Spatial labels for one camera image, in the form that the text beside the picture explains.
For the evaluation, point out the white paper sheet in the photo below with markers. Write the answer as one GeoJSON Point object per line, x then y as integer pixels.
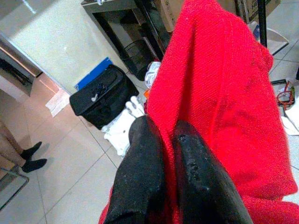
{"type": "Point", "coordinates": [57, 103]}

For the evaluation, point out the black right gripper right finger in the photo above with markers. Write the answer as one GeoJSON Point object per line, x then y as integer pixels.
{"type": "Point", "coordinates": [205, 186]}

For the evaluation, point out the large brown cardboard box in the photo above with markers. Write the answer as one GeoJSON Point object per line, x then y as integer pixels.
{"type": "Point", "coordinates": [170, 14]}

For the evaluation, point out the person in beige trousers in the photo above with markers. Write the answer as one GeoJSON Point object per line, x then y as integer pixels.
{"type": "Point", "coordinates": [32, 164]}

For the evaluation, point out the black shelf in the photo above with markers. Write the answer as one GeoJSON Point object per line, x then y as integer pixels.
{"type": "Point", "coordinates": [112, 7]}

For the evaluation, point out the white garment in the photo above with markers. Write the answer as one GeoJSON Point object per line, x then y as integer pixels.
{"type": "Point", "coordinates": [116, 135]}

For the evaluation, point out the black fabric case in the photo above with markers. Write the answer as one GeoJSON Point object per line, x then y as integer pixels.
{"type": "Point", "coordinates": [105, 109]}

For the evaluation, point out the blue board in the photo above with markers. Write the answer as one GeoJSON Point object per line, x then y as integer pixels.
{"type": "Point", "coordinates": [88, 79]}

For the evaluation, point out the red mesh jersey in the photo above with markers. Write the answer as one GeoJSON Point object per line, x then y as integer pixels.
{"type": "Point", "coordinates": [222, 93]}

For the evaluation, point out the small brown cardboard box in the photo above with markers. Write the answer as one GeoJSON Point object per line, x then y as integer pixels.
{"type": "Point", "coordinates": [252, 9]}

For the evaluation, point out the steel cabinet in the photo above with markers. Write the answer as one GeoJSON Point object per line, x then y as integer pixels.
{"type": "Point", "coordinates": [14, 58]}

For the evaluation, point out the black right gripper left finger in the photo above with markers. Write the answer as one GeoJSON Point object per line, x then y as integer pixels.
{"type": "Point", "coordinates": [140, 175]}

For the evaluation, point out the chrome rail clothes rack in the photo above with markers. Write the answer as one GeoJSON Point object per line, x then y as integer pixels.
{"type": "Point", "coordinates": [262, 23]}

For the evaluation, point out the white plastic bag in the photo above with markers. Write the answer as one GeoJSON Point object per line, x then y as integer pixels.
{"type": "Point", "coordinates": [151, 74]}

